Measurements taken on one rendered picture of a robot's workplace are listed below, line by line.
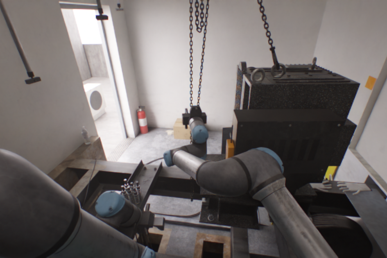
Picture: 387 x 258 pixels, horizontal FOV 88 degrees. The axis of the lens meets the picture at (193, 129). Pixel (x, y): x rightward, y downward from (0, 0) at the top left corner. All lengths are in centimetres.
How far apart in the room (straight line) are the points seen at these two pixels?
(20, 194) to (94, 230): 15
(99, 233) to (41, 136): 184
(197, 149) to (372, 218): 136
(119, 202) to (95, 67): 804
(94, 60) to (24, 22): 640
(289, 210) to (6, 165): 60
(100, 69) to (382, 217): 821
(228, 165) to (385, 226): 146
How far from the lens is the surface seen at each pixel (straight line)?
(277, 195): 64
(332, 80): 116
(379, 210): 201
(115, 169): 205
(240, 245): 145
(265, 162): 65
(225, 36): 331
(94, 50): 840
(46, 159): 228
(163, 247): 221
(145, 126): 378
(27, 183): 32
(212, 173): 61
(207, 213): 154
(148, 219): 79
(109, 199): 67
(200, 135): 91
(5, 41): 206
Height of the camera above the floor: 189
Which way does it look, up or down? 29 degrees down
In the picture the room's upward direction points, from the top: 2 degrees counter-clockwise
